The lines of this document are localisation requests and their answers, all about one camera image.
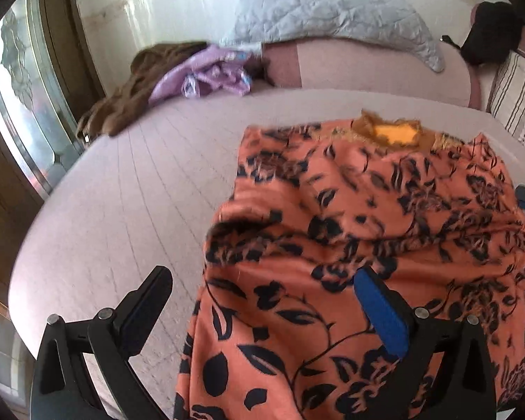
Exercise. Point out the brown garment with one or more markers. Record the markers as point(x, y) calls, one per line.
point(127, 92)

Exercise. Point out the orange black floral garment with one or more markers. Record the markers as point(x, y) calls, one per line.
point(332, 210)

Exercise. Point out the stained glass door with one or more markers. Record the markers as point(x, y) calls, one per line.
point(22, 96)

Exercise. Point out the bed with pink quilted cover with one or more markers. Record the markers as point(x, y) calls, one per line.
point(135, 192)

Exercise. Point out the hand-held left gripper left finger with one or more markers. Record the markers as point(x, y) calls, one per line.
point(152, 304)

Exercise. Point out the grey quilted pillow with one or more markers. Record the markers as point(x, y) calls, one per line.
point(323, 13)

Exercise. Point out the striped pillow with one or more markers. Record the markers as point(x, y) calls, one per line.
point(518, 92)

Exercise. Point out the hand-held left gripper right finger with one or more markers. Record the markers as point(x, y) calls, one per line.
point(383, 315)

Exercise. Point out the black cloth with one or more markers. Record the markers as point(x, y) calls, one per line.
point(490, 30)

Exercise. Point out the purple floral garment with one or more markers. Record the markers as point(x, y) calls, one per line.
point(210, 72)

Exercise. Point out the pink bolster cushion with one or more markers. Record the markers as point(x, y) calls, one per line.
point(367, 70)

